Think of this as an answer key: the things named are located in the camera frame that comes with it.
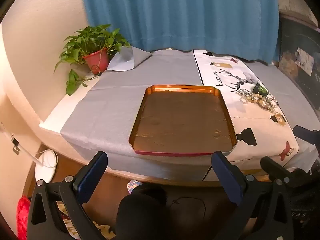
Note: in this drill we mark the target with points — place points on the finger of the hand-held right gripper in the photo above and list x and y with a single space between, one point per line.
272 166
307 135

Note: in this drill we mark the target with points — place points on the beige bedding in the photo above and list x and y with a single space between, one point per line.
295 0

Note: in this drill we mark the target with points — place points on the orange metal tray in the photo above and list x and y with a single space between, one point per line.
180 120

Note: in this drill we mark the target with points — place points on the green plant in red pot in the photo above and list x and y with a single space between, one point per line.
97 60

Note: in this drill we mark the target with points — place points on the grey cloth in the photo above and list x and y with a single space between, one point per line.
112 100

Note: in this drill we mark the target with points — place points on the blue curtain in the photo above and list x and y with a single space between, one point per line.
175 12

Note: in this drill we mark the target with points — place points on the yellow patterned cloth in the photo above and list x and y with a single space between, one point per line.
100 231

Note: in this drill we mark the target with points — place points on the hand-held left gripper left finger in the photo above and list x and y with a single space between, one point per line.
92 172

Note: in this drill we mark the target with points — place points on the pile of jewelry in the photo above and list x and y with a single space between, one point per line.
271 103

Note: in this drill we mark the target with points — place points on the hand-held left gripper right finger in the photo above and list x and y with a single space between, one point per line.
225 175

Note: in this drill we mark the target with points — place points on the multicoloured knitted item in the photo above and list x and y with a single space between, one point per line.
133 186

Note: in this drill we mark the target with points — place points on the red cloth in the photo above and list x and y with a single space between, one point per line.
23 217

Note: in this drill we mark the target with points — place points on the white sticker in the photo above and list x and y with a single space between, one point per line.
305 60

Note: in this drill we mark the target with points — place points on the black rounded cushion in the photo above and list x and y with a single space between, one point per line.
142 210

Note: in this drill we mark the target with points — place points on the white standing fan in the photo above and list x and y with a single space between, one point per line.
46 165

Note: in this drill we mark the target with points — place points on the dark printed board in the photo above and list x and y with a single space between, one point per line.
290 40

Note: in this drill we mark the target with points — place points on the white printed table runner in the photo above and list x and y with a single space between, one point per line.
250 122

